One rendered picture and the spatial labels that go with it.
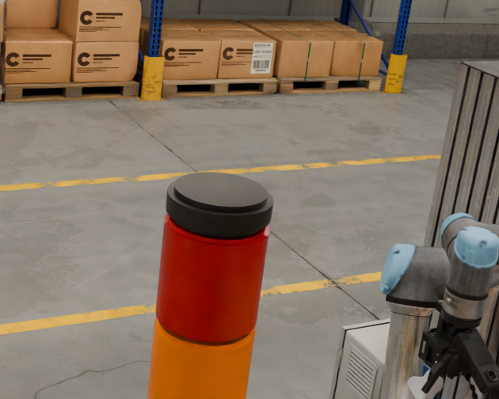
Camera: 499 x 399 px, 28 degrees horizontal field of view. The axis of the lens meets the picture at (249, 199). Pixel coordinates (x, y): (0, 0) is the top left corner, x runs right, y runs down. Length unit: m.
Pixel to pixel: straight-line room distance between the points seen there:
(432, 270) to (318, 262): 3.91
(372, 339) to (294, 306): 2.82
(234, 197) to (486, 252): 1.31
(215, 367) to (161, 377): 0.03
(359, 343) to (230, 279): 2.24
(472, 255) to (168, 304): 1.30
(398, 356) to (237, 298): 1.78
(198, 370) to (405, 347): 1.76
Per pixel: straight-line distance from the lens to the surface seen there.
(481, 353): 1.82
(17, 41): 8.52
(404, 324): 2.22
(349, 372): 2.75
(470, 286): 1.76
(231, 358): 0.48
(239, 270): 0.46
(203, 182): 0.47
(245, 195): 0.46
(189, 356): 0.47
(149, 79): 8.86
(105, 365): 4.80
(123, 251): 5.93
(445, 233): 1.86
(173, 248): 0.46
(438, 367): 1.82
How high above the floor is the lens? 2.50
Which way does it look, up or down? 21 degrees down
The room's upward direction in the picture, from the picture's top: 7 degrees clockwise
